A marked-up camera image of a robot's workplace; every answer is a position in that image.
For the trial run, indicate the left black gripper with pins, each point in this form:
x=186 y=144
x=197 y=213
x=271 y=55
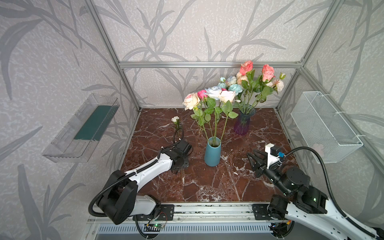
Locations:
x=180 y=162

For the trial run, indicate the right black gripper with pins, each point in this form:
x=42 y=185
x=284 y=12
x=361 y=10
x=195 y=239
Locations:
x=262 y=165

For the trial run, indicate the teal ceramic cylinder vase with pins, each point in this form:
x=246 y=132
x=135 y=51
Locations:
x=213 y=152

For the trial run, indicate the purple blue glass vase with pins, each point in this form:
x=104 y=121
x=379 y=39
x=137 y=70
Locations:
x=242 y=124

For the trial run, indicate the peach cream rose stem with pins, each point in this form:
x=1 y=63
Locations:
x=194 y=104

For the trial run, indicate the light blue white rose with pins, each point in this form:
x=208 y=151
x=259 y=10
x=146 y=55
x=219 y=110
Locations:
x=213 y=102

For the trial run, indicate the cream white rose stem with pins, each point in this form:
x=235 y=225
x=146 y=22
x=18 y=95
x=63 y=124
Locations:
x=227 y=98

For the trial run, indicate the pale pink peony flower stem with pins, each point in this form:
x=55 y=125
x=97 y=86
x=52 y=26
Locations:
x=277 y=83

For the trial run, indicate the blue white rose stem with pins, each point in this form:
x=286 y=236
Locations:
x=231 y=81

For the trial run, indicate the pink rose flower stem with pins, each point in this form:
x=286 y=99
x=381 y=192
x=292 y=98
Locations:
x=263 y=86

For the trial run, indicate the dark pink rose stem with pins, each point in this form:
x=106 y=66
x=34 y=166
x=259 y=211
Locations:
x=247 y=69

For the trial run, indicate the magenta rosebud stem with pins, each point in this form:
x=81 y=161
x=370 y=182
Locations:
x=206 y=113

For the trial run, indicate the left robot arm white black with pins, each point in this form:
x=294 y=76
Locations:
x=119 y=199

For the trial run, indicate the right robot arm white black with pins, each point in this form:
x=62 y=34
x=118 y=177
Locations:
x=302 y=203

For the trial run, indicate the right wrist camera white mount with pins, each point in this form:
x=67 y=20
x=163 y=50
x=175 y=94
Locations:
x=275 y=156

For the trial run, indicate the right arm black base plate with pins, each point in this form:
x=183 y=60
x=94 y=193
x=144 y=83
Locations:
x=261 y=212

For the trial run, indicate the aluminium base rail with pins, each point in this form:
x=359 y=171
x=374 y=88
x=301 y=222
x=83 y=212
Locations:
x=241 y=212

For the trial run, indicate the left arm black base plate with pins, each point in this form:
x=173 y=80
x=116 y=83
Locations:
x=164 y=213

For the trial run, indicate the white wire mesh basket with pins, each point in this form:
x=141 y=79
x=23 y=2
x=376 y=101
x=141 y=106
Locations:
x=323 y=128

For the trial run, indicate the clear plastic wall shelf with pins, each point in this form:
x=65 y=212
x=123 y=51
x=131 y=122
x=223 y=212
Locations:
x=79 y=138

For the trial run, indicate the horizontal aluminium frame bar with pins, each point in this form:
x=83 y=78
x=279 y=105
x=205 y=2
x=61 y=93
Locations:
x=198 y=65

